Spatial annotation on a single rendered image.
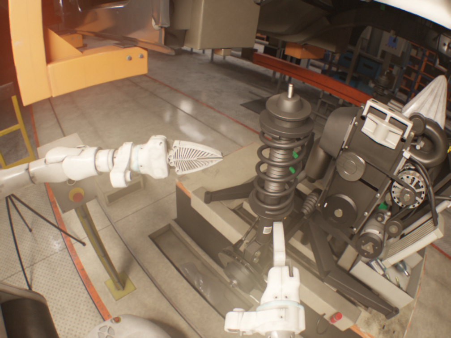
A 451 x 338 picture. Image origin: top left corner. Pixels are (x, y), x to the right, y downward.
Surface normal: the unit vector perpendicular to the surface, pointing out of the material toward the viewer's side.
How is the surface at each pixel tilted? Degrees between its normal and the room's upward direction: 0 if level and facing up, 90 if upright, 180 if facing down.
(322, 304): 90
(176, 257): 0
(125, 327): 0
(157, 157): 82
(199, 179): 0
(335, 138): 90
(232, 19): 90
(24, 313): 33
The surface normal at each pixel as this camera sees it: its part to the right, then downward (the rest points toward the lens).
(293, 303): 0.42, -0.57
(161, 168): 0.18, 0.52
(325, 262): 0.11, -0.81
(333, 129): -0.91, 0.16
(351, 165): -0.71, 0.37
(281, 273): -0.20, -0.76
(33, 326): 0.60, -0.80
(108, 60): 0.70, 0.50
